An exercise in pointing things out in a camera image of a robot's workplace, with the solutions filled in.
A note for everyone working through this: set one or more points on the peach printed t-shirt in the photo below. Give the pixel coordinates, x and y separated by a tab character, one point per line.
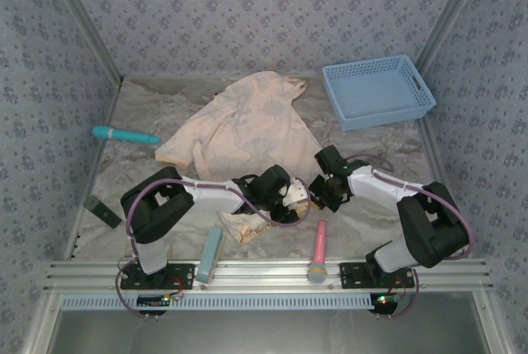
255	131

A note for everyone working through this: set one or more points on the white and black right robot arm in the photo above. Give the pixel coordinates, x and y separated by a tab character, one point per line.
383	193

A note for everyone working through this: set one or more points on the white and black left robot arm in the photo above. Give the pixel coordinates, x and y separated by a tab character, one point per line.
210	194

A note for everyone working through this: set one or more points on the pink toy microphone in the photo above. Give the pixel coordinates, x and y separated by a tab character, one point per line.
319	246

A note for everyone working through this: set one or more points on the light blue board eraser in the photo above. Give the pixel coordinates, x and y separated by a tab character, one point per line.
208	255

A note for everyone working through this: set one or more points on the blue plastic basket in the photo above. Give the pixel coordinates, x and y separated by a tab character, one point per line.
371	86

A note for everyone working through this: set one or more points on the grey metal front panel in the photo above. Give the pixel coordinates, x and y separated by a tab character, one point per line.
264	333

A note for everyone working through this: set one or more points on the teal cylindrical wand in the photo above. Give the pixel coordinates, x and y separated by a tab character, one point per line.
123	134

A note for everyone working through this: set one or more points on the small black box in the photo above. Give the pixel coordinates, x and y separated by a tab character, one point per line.
103	212

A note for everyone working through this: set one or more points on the aluminium front rail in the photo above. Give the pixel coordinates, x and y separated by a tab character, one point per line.
268	271

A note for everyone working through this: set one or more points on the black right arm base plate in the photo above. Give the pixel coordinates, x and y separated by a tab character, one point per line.
350	277

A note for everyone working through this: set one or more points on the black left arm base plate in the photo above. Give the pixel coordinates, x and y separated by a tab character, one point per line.
181	275

